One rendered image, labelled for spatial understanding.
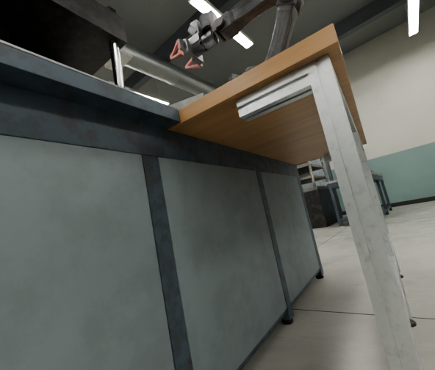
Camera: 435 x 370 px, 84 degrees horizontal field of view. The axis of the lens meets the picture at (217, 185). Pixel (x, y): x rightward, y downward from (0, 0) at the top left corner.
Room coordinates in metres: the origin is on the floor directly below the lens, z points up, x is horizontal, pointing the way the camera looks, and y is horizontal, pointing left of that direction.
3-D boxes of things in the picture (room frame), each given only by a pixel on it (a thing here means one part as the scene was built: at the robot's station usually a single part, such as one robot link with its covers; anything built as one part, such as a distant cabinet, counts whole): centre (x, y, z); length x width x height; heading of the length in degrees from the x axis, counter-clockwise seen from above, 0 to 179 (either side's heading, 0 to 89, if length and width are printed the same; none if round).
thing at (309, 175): (5.53, -1.95, 1.03); 1.54 x 0.94 x 2.06; 142
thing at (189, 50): (0.92, -0.03, 1.20); 0.10 x 0.07 x 0.07; 147
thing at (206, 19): (0.86, -0.11, 1.24); 0.12 x 0.09 x 0.12; 57
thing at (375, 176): (4.87, -2.77, 0.46); 1.90 x 0.70 x 0.92; 142
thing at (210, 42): (0.89, -0.09, 1.21); 0.07 x 0.06 x 0.07; 57
